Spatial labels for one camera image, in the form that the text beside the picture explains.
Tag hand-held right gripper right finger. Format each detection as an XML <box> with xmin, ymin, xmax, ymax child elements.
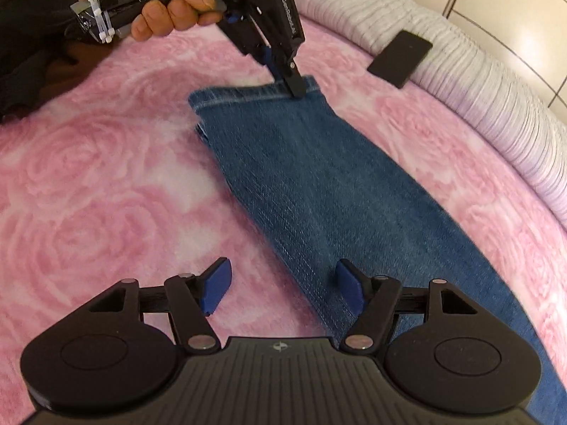
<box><xmin>335</xmin><ymin>259</ymin><xmax>483</xmax><ymax>356</ymax></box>

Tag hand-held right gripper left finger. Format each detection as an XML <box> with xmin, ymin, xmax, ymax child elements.
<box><xmin>84</xmin><ymin>257</ymin><xmax>234</xmax><ymax>356</ymax></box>

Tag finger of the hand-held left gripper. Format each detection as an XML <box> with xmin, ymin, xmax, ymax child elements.
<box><xmin>259</xmin><ymin>45</ymin><xmax>287</xmax><ymax>82</ymax></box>
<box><xmin>269</xmin><ymin>45</ymin><xmax>307</xmax><ymax>99</ymax></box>

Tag blue denim jeans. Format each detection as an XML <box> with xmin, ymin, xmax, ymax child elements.
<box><xmin>188</xmin><ymin>75</ymin><xmax>560</xmax><ymax>425</ymax></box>

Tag flat black rectangular device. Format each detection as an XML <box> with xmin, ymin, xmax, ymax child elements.
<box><xmin>367</xmin><ymin>30</ymin><xmax>434</xmax><ymax>89</ymax></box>

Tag pink rose-pattern blanket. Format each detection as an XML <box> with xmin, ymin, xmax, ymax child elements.
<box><xmin>0</xmin><ymin>20</ymin><xmax>567</xmax><ymax>425</ymax></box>

